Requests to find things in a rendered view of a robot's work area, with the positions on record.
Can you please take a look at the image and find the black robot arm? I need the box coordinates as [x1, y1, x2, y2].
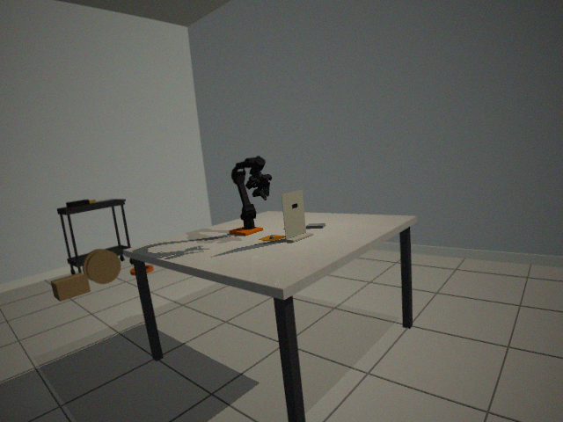
[231, 156, 266, 229]

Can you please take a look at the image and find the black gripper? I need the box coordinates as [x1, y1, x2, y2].
[252, 173, 272, 200]

